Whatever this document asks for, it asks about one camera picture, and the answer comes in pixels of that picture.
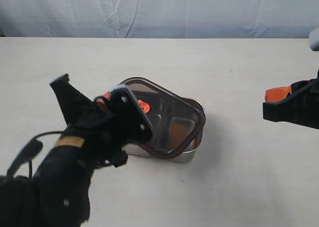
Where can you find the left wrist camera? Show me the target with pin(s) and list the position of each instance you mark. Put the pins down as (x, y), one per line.
(124, 105)

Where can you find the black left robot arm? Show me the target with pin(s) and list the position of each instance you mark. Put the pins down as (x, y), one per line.
(57, 194)

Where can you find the yellow toy cheese wedge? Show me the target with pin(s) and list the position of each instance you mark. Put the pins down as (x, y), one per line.
(178, 131)

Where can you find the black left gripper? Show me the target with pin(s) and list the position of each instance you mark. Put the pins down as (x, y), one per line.
(92, 122)

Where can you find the dark transparent lunch box lid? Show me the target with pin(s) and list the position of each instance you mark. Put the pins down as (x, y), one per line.
(154, 100)

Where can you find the blue-grey backdrop cloth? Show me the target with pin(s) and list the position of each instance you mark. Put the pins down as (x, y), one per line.
(159, 18)

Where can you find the steel two-compartment lunch box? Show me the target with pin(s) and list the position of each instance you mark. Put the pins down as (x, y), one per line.
(191, 113)

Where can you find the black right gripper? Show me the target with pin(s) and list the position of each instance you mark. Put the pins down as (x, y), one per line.
(297, 103)

